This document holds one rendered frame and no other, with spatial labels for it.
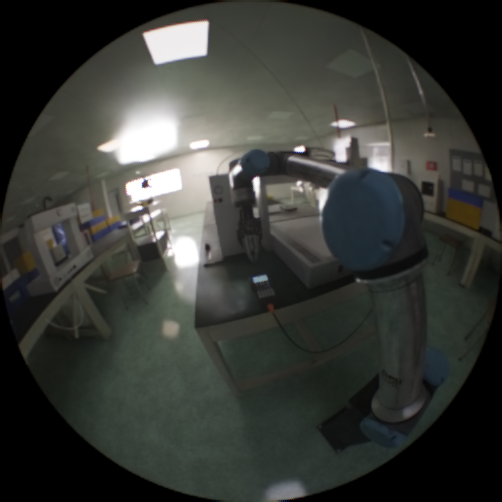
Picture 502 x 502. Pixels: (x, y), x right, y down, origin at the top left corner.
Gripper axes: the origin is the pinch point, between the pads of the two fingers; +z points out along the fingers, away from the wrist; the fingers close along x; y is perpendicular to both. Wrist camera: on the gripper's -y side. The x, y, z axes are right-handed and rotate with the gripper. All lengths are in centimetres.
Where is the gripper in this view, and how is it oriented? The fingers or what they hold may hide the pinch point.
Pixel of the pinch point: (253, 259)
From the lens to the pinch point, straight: 63.6
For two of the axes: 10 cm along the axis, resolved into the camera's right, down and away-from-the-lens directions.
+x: 9.8, -1.8, 1.0
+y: 1.3, 1.3, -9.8
